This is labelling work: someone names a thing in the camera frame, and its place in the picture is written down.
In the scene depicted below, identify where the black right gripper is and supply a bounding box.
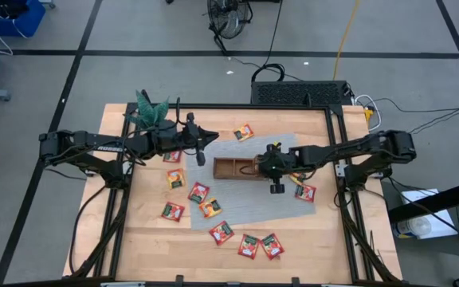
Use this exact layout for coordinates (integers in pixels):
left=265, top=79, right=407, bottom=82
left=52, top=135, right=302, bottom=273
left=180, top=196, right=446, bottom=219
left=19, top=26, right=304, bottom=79
left=253, top=142, right=296, bottom=195

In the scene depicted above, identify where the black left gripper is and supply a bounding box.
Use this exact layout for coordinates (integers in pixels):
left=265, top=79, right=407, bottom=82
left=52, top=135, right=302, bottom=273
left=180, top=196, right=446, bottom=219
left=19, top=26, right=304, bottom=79
left=169, top=112, right=220, bottom=167

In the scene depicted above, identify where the wooden tea box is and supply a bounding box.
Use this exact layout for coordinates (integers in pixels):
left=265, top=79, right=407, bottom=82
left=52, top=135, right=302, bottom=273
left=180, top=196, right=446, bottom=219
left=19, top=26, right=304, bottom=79
left=212, top=156, right=269, bottom=181

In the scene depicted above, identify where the yellow tea packet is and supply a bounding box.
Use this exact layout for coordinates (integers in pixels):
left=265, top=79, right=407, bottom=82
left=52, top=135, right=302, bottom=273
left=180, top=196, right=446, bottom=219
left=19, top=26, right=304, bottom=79
left=198, top=197, right=223, bottom=219
left=288, top=171, right=307, bottom=187

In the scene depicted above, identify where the orange tea packet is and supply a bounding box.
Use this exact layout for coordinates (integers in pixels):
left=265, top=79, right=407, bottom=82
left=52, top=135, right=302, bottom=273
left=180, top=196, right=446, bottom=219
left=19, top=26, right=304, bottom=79
left=233, top=123, right=255, bottom=143
left=166, top=167, right=186, bottom=191

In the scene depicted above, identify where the grey woven placemat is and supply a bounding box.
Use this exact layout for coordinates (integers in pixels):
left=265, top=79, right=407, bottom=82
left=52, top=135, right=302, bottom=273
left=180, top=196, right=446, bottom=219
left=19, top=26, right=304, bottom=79
left=184, top=132, right=318, bottom=232

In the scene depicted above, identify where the green snake plant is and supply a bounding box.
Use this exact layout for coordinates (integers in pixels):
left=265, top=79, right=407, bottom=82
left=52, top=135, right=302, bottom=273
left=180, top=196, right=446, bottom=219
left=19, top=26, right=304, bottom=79
left=124, top=89, right=171, bottom=128

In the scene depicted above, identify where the black perforated computer case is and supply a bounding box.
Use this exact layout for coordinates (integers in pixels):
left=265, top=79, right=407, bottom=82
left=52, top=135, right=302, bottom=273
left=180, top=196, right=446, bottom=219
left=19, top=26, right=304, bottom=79
left=250, top=80, right=354, bottom=107

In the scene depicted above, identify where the black floor fan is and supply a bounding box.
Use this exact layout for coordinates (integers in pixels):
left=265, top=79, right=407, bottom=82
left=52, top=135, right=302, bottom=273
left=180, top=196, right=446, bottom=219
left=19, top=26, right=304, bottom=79
left=202, top=0, right=253, bottom=56

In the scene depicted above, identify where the black metal stand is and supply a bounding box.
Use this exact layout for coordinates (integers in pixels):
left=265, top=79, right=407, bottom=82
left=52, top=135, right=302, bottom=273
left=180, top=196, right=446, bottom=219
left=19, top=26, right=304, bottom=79
left=386, top=93, right=459, bottom=287

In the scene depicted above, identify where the white appliance box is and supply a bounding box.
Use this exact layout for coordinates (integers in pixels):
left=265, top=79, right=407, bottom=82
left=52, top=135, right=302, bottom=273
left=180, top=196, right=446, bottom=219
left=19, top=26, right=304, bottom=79
left=391, top=187, right=459, bottom=241

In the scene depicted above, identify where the large blue bin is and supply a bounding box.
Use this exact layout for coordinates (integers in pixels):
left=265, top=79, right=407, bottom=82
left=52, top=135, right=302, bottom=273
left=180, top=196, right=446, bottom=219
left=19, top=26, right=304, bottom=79
left=0, top=0, right=47, bottom=38

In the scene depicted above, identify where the black hanging cable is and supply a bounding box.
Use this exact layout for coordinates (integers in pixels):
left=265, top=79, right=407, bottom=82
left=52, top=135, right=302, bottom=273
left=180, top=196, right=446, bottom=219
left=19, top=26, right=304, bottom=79
left=250, top=0, right=287, bottom=84

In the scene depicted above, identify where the white cable loop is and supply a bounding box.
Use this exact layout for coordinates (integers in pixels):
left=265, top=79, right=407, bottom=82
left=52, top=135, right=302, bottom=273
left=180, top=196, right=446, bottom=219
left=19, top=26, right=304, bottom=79
left=354, top=93, right=383, bottom=132

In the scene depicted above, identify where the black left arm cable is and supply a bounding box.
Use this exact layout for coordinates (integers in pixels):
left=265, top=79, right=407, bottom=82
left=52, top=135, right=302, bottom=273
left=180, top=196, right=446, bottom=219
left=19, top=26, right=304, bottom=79
left=69, top=183, right=109, bottom=276

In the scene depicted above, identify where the yellow hanging cable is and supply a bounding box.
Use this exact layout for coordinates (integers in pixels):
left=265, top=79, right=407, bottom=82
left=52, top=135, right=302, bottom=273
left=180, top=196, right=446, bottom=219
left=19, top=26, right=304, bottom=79
left=331, top=0, right=363, bottom=81

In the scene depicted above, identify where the black power cable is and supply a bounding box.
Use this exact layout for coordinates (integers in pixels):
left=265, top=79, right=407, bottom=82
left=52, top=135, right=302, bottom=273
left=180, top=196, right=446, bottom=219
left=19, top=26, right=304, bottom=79
left=380, top=96, right=459, bottom=135

